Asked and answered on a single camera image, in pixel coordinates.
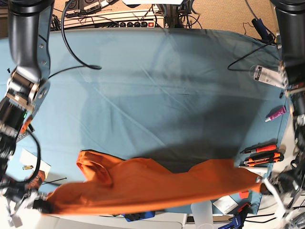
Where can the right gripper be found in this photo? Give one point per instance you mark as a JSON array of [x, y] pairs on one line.
[[17, 198]]

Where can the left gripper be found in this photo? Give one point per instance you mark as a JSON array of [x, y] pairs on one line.
[[288, 190]]

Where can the orange t-shirt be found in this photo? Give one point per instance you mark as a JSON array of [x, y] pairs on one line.
[[116, 186]]

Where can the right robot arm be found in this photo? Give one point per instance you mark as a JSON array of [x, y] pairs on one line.
[[29, 24]]

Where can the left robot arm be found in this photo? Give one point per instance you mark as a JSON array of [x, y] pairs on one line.
[[290, 15]]

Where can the clear plastic packet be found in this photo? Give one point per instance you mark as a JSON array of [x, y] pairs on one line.
[[260, 171]]

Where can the small orange block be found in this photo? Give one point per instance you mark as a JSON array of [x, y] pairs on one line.
[[244, 194]]

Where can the red drink can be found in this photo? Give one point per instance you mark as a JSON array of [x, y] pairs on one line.
[[37, 181]]

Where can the orange black utility knife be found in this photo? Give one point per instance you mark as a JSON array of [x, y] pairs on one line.
[[263, 159]]

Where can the white booklet card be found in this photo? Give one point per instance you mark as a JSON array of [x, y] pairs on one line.
[[225, 204]]

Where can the blue bar clamp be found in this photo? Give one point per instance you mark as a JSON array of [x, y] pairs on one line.
[[239, 218]]

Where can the small AA battery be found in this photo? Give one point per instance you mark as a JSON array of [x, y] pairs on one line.
[[27, 167]]

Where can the orange black screwdriver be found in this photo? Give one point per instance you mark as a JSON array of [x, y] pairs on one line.
[[260, 149]]

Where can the white paper card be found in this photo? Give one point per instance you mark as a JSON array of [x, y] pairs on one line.
[[29, 159]]

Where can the translucent plastic cup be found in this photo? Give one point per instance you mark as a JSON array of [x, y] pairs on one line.
[[202, 214]]

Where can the grey remote control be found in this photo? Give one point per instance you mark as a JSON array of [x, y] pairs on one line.
[[21, 135]]

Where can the purple glue tube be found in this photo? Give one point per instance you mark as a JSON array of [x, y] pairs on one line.
[[276, 114]]

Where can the blue clamp device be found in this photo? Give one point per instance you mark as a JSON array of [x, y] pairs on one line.
[[139, 216]]

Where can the clear bit set case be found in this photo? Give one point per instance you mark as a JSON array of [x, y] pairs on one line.
[[267, 76]]

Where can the teal tablecloth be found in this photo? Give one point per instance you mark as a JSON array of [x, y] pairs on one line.
[[177, 97]]

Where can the white power strip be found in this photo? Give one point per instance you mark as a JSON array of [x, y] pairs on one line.
[[126, 19]]

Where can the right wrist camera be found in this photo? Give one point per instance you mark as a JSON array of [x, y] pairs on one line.
[[14, 221]]

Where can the black cable tie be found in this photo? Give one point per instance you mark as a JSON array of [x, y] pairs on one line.
[[54, 181]]

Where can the blue black clamp handle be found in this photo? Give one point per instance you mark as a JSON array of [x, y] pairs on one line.
[[266, 35]]

